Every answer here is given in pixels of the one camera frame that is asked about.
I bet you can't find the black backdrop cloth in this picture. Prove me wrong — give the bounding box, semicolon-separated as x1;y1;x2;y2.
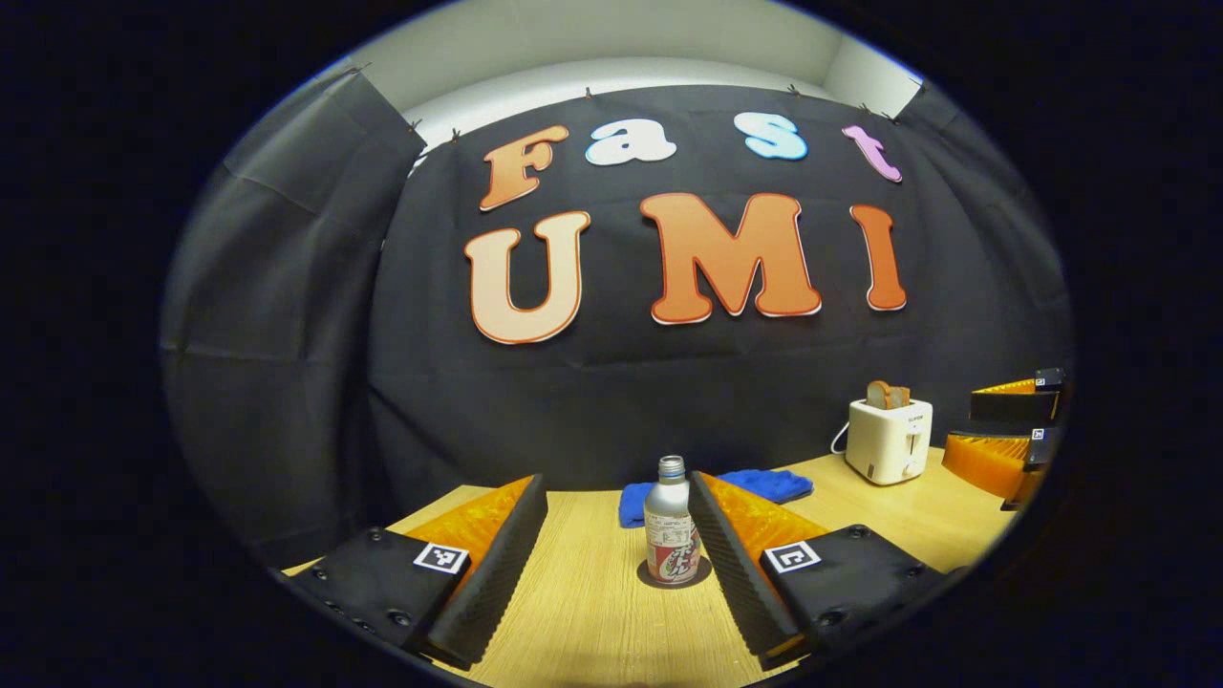
160;67;1076;570

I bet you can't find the silver water bottle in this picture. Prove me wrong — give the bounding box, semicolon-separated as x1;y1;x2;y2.
643;455;703;586

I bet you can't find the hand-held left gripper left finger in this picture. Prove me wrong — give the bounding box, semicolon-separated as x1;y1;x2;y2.
285;474;549;670

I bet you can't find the cream toaster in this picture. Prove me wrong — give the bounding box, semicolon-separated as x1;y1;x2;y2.
845;398;934;486

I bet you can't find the dark round coaster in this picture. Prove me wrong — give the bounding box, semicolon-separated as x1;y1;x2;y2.
637;557;714;590

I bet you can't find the blue cloth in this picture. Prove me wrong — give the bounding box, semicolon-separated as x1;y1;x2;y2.
618;468;815;529

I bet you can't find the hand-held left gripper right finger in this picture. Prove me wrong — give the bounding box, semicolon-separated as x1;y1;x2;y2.
687;470;949;671

